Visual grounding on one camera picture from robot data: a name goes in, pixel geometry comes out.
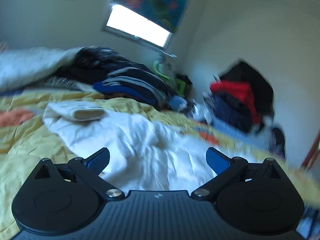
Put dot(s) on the white quilted blanket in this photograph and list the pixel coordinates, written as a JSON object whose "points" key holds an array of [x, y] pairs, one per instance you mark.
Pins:
{"points": [[21, 67]]}

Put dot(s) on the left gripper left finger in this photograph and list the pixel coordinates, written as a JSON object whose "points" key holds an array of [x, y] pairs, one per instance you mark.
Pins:
{"points": [[88, 170]]}

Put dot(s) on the yellow floral bedspread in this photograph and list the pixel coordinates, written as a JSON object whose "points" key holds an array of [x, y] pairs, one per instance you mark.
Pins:
{"points": [[23, 146]]}

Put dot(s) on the dark striped clothes pile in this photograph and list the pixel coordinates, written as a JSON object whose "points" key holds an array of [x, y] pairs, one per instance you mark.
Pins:
{"points": [[104, 70]]}

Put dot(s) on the red and black clothes pile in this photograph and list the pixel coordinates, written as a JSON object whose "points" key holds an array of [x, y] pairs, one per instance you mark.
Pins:
{"points": [[242, 97]]}

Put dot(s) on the white quilted puffer jacket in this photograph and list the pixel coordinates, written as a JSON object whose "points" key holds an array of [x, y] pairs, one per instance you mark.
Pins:
{"points": [[144, 155]]}

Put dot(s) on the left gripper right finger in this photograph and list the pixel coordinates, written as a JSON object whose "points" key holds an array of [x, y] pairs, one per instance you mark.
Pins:
{"points": [[227, 170]]}

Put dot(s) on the window with bright light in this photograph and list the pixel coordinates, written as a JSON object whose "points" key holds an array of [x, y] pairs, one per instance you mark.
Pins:
{"points": [[130, 25]]}

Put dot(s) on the light blue knitted blanket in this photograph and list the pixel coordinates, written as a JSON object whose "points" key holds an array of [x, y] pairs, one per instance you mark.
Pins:
{"points": [[262, 139]]}

